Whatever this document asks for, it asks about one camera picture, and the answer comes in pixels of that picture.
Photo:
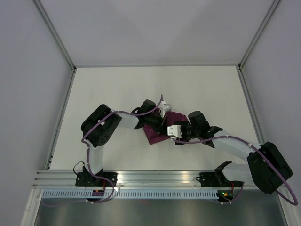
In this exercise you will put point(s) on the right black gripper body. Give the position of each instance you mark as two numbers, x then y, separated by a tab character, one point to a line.
188	132

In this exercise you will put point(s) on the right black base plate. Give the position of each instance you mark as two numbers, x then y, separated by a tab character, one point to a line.
209	180

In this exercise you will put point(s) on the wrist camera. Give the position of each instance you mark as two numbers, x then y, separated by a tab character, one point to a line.
174	131
164	108

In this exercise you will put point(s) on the purple cloth napkin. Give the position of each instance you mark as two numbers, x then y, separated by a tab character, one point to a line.
153	137

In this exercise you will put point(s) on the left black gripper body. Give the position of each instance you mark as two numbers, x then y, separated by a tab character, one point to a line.
158	126

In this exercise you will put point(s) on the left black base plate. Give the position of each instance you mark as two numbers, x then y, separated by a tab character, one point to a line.
85	179

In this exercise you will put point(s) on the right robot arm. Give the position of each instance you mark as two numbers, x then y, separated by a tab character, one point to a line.
264	166

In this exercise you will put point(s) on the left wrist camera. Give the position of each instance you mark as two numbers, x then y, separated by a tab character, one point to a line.
164	108

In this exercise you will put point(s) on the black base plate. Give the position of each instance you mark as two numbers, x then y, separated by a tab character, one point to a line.
209	180
85	179

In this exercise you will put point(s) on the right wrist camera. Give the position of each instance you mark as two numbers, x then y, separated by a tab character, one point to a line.
174	131

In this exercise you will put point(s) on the right aluminium frame post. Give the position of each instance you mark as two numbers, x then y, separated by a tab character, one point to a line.
264	23

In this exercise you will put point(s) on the left aluminium frame post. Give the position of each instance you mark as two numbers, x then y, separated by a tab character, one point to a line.
46	19

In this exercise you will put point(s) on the white slotted cable duct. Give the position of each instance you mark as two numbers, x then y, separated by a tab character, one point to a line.
138	194

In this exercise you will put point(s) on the aluminium frame post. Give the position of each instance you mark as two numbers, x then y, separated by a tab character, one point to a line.
264	23
46	19

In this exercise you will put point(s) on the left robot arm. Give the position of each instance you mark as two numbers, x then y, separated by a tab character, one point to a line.
101	124

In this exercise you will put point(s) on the aluminium front rail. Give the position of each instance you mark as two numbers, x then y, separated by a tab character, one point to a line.
126	179

